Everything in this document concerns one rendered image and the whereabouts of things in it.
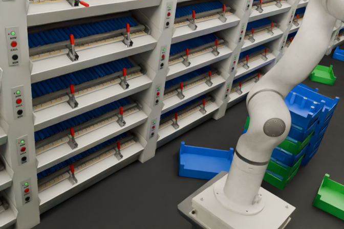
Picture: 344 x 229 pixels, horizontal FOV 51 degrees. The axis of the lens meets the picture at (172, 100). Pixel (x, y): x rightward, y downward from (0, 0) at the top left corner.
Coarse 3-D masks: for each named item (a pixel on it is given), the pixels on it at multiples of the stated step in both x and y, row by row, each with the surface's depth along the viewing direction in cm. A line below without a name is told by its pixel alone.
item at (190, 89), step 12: (192, 72) 215; (204, 72) 220; (216, 72) 227; (168, 84) 199; (180, 84) 194; (192, 84) 210; (204, 84) 215; (216, 84) 220; (168, 96) 195; (180, 96) 197; (192, 96) 204; (168, 108) 191
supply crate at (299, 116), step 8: (288, 96) 192; (296, 96) 189; (288, 104) 188; (296, 104) 190; (312, 104) 185; (320, 104) 180; (296, 112) 182; (304, 112) 183; (320, 112) 182; (296, 120) 172; (304, 120) 169; (312, 120) 173
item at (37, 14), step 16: (64, 0) 119; (80, 0) 123; (96, 0) 127; (112, 0) 131; (128, 0) 136; (144, 0) 142; (160, 0) 149; (32, 16) 109; (48, 16) 113; (64, 16) 118; (80, 16) 123
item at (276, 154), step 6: (306, 144) 192; (276, 150) 184; (276, 156) 185; (282, 156) 183; (288, 156) 181; (294, 156) 179; (300, 156) 191; (282, 162) 184; (288, 162) 182; (294, 162) 183
